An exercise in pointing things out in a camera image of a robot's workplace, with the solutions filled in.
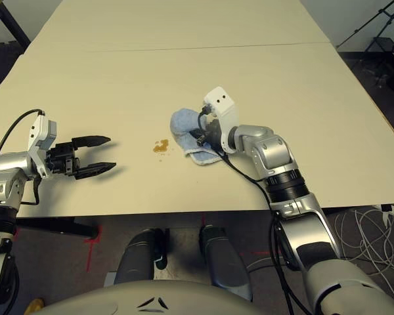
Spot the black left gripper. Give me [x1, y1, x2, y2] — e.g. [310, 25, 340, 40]
[45, 135, 118, 180]

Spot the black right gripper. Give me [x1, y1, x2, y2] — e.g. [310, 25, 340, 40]
[189, 119, 224, 152]

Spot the light blue terry rag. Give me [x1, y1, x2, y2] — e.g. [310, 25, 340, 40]
[169, 107, 225, 167]

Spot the small brown liquid spill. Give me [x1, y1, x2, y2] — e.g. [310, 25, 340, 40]
[152, 139, 173, 163]

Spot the grey left robot leg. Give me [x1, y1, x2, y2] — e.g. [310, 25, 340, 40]
[113, 228, 168, 285]

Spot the grey robot leg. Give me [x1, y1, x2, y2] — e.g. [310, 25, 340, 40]
[113, 228, 168, 285]
[198, 225, 253, 301]

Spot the grey right robot leg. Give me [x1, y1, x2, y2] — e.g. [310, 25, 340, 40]
[198, 225, 253, 301]

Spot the black foam floor mat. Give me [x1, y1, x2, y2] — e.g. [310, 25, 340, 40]
[0, 41, 29, 99]

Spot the black framed side table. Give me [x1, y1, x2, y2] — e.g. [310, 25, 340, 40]
[0, 0, 32, 47]

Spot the grey robot torso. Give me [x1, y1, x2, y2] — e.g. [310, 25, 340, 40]
[35, 280, 267, 315]

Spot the small yellow object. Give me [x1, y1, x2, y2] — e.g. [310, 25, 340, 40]
[28, 297, 43, 314]

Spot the black tripod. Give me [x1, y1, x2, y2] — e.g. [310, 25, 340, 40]
[336, 0, 394, 53]

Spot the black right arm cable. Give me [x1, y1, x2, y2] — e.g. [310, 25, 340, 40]
[198, 104, 316, 315]

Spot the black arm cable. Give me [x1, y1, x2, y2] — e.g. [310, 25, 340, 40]
[0, 108, 47, 206]
[198, 104, 316, 315]

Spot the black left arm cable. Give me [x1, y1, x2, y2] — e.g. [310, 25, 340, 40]
[0, 108, 47, 206]

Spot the grey floor cable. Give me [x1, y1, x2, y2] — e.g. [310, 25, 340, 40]
[248, 257, 273, 273]

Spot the white cable tangle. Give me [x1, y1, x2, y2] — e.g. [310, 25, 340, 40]
[334, 205, 394, 296]

